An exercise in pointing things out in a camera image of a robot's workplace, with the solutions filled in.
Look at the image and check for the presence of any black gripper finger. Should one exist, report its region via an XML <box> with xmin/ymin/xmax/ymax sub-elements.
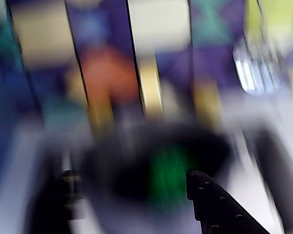
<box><xmin>60</xmin><ymin>169</ymin><xmax>89</xmax><ymax>234</ymax></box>
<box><xmin>185</xmin><ymin>170</ymin><xmax>272</xmax><ymax>234</ymax></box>

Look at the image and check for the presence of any green toy pineapple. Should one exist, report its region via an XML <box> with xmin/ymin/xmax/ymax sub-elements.
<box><xmin>146</xmin><ymin>143</ymin><xmax>195</xmax><ymax>208</ymax></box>

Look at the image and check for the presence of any dark round bowl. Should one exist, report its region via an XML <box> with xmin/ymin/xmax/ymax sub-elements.
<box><xmin>79</xmin><ymin>125</ymin><xmax>234</xmax><ymax>204</ymax></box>

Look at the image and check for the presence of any orange toy object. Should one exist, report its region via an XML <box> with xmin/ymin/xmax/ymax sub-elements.
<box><xmin>80</xmin><ymin>46</ymin><xmax>140</xmax><ymax>105</ymax></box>

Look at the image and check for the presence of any yellow-green toy object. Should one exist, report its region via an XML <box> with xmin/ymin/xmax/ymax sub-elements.
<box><xmin>244</xmin><ymin>0</ymin><xmax>293</xmax><ymax>88</ymax></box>

